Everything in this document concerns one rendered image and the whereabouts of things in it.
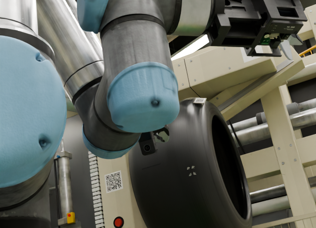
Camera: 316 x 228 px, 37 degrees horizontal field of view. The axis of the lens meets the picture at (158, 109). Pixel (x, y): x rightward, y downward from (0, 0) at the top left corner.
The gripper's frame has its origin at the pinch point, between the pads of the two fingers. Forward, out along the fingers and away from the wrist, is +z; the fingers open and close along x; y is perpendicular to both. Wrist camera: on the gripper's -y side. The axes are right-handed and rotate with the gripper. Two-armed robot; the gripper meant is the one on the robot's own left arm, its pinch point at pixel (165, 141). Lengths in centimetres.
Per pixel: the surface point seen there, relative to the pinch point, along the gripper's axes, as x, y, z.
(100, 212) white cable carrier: 40.7, -7.5, 25.2
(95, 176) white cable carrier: 41.2, 7.0, 23.5
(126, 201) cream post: 28.3, -6.6, 24.1
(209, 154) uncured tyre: -11.7, -5.4, 7.5
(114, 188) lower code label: 33.0, -0.4, 23.3
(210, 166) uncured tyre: -11.3, -9.1, 8.2
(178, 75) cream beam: 6, 54, 43
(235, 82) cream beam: -17, 48, 54
